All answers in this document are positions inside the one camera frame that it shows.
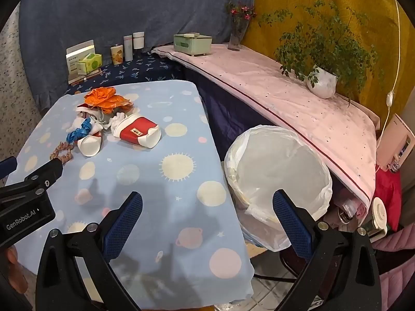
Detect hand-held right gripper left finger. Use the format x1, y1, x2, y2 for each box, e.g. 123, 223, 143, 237
35, 191, 143, 311

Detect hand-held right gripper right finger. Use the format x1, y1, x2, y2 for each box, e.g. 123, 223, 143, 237
272, 189, 381, 311

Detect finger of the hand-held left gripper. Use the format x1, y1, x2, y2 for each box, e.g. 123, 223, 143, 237
0, 156, 18, 179
24, 158, 64, 189

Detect blue twisted plastic strip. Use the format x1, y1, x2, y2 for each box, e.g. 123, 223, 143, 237
66, 117, 93, 143

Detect bin with white bag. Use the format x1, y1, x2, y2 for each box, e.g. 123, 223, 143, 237
224, 124, 333, 252

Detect white plush toy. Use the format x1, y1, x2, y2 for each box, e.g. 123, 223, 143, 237
108, 112, 128, 130

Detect orange snack wrapper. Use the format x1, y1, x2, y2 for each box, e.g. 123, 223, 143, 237
84, 87, 134, 115

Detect red and white paper cup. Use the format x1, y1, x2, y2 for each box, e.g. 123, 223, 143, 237
111, 115, 162, 150

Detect person's left hand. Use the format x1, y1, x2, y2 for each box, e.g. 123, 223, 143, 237
6, 245, 20, 286

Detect brown scrunchie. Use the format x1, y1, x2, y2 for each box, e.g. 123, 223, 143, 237
50, 142, 75, 166

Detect white round-lidded container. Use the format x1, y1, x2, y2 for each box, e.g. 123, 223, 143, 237
368, 197, 388, 234

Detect red cloth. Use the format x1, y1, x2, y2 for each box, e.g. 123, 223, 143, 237
374, 168, 403, 230

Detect blue planet-printed blanket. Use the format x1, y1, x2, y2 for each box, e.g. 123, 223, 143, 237
6, 79, 255, 310

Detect pink quilted garment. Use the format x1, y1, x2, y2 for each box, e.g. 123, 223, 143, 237
373, 223, 415, 299

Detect white cardboard box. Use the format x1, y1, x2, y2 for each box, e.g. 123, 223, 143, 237
66, 40, 98, 84

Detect green tissue pack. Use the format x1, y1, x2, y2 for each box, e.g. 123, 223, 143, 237
77, 53, 102, 75

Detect dark purple cloth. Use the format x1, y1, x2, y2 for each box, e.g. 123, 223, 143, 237
185, 68, 273, 159

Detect yellow printed can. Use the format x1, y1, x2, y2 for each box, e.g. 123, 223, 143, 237
110, 44, 124, 65

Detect green plant in white pot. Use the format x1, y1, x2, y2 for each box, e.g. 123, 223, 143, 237
259, 0, 386, 101

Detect pink speckled cloth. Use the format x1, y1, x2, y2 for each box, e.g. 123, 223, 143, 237
152, 43, 380, 213

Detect navy leaf-printed cloth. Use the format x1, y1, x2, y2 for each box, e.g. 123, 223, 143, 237
66, 52, 185, 94

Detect white tube bottle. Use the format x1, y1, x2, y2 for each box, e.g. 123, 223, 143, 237
123, 34, 134, 61

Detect grey-blue cloth backdrop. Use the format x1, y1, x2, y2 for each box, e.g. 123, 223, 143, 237
18, 0, 257, 104

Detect green tissue box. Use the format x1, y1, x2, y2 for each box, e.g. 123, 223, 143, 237
173, 32, 213, 56

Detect glass vase with pink flowers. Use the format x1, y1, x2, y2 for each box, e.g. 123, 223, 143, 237
225, 0, 257, 51

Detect white cable with switch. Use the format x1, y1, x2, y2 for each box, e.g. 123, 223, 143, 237
378, 0, 401, 143

